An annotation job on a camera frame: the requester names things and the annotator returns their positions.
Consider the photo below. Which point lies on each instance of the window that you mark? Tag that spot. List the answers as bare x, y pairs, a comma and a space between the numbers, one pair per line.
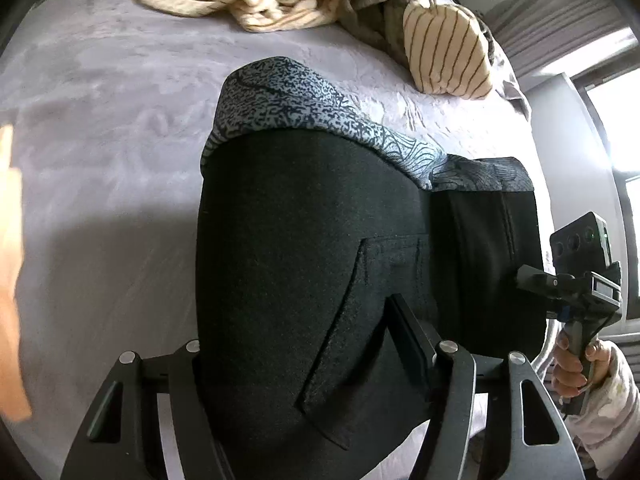
617, 125

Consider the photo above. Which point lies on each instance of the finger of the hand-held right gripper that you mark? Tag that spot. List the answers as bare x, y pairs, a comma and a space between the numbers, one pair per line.
537, 282

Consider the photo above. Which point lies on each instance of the blurred orange object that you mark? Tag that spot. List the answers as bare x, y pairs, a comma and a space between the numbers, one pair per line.
10, 285

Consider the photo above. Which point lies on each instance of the person's right forearm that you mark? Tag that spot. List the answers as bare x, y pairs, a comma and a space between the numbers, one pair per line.
610, 420

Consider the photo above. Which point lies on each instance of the lavender plush blanket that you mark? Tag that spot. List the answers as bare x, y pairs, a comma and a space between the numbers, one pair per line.
115, 160

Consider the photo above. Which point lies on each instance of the olive grey cloth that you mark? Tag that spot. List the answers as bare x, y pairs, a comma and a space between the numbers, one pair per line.
372, 10

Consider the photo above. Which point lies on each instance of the black pants with patterned waistband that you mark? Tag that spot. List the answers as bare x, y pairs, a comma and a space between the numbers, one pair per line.
310, 270

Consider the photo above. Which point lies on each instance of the cream striped pillow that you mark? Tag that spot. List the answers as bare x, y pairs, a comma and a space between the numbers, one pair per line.
447, 50

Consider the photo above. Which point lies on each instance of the person's right hand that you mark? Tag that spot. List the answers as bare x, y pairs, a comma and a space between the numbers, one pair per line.
567, 375

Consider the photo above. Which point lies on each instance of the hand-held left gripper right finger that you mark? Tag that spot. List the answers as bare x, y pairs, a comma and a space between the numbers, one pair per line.
412, 350

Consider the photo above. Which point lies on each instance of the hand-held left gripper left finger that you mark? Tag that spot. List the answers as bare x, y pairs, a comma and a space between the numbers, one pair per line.
187, 385

